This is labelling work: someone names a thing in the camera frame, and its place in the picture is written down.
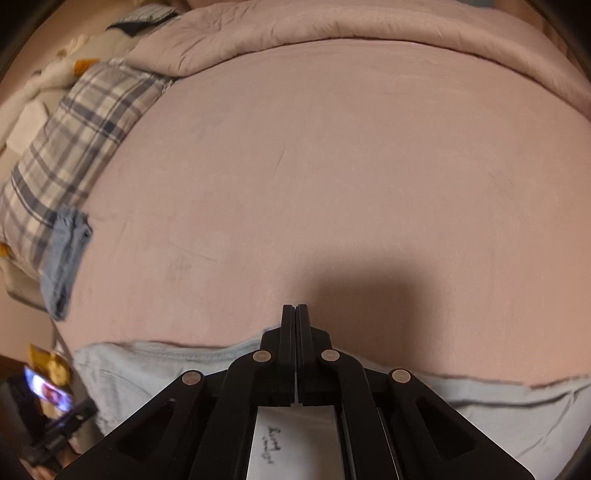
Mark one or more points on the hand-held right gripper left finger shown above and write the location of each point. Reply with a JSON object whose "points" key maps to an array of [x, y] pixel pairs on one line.
{"points": [[287, 332]]}

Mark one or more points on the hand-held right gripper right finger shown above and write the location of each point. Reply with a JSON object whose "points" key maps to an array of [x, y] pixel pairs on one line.
{"points": [[302, 332]]}

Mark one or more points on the light blue denim pants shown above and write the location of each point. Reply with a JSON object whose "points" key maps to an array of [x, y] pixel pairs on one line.
{"points": [[489, 415]]}

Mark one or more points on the pink bed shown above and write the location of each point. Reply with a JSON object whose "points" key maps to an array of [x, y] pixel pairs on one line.
{"points": [[323, 184]]}

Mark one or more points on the folded blue jeans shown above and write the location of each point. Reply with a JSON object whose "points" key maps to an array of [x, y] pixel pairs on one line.
{"points": [[64, 263]]}

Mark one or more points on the large plaid pillow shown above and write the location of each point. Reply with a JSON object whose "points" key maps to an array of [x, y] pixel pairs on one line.
{"points": [[69, 147]]}

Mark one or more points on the pink quilt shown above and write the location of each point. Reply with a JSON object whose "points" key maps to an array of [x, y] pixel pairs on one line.
{"points": [[323, 27]]}

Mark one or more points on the white pillow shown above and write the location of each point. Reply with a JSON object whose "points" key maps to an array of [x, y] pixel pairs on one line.
{"points": [[27, 115]]}

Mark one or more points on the small dark plaid pillow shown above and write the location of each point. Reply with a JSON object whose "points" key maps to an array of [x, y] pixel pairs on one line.
{"points": [[143, 18]]}

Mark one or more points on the white plush duck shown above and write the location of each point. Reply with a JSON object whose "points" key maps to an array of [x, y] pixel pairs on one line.
{"points": [[60, 69]]}

